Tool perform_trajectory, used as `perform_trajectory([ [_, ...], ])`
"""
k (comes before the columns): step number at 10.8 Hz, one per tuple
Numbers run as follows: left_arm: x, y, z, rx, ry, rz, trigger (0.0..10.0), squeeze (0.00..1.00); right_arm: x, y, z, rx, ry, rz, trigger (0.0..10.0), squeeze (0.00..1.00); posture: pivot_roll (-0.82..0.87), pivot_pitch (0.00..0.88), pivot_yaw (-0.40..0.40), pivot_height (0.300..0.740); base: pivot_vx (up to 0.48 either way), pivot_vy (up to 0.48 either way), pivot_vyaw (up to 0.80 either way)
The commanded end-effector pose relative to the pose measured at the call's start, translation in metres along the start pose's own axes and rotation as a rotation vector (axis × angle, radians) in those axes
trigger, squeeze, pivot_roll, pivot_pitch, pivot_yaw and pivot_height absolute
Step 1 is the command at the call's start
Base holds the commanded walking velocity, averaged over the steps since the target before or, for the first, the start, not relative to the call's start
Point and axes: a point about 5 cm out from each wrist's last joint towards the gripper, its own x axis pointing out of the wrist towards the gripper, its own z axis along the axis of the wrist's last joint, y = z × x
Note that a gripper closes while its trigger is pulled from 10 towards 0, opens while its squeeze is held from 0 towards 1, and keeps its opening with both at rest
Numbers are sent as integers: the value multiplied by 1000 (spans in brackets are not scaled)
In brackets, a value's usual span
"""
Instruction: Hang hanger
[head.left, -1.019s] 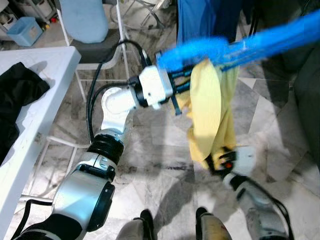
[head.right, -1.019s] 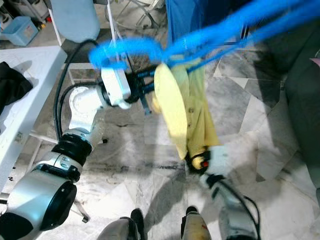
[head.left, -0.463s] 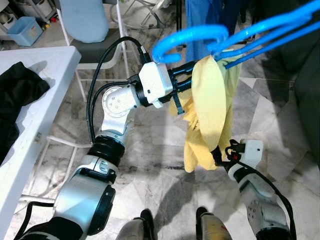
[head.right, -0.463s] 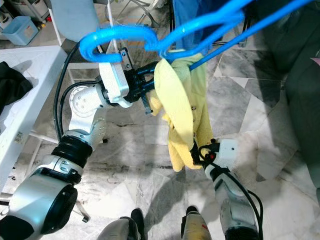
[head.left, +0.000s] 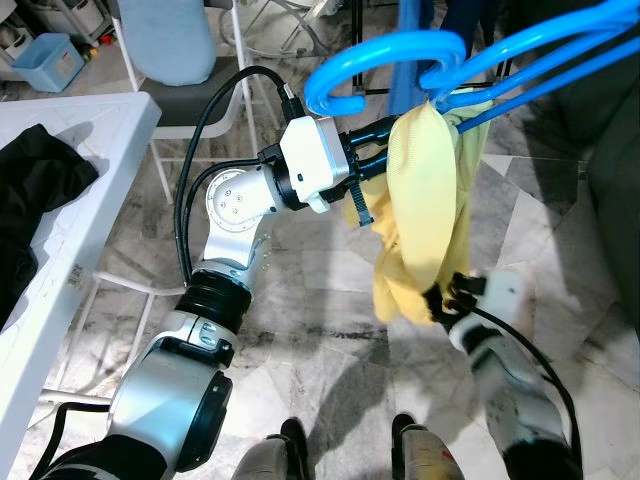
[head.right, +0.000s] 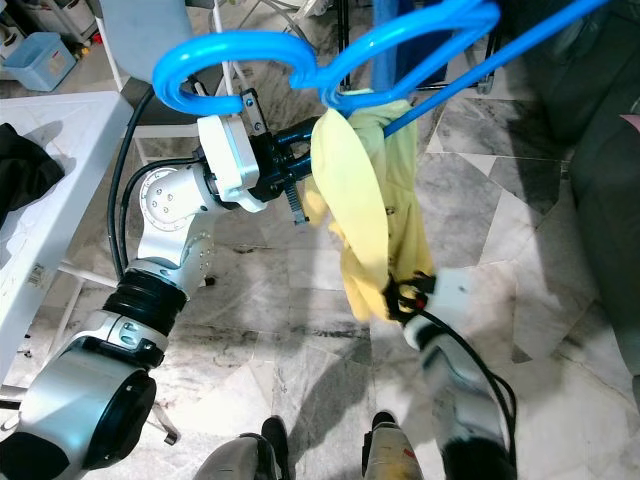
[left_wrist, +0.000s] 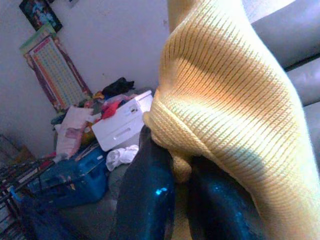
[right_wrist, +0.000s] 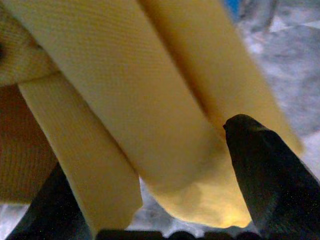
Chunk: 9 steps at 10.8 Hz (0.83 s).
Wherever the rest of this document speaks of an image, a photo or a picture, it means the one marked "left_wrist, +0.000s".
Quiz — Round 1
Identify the yellow knit garment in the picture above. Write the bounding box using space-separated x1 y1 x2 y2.
142 0 320 240

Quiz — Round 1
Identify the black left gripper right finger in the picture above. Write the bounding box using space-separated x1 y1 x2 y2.
187 154 266 240

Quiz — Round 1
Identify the blue plastic crate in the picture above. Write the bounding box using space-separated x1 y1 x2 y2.
27 146 109 208

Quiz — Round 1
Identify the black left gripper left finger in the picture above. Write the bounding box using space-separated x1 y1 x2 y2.
109 124 176 240

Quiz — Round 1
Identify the white printer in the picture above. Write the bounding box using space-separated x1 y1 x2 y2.
91 90 154 152

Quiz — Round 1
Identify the small black cloth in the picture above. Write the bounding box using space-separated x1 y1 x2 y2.
102 76 136 97

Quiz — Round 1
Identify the colourful wall chart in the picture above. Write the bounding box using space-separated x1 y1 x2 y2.
19 24 93 113

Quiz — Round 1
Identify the dark framed picture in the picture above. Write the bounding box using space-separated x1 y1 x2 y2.
19 0 63 33

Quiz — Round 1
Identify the crumpled white cloth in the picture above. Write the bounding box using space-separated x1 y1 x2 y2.
105 144 140 172

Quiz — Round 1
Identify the red cloth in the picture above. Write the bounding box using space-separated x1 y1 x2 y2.
101 101 121 120

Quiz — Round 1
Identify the grey leather sofa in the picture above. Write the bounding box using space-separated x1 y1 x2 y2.
249 0 320 131

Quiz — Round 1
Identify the dark blue denim cloth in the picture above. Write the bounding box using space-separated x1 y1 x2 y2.
19 189 116 240

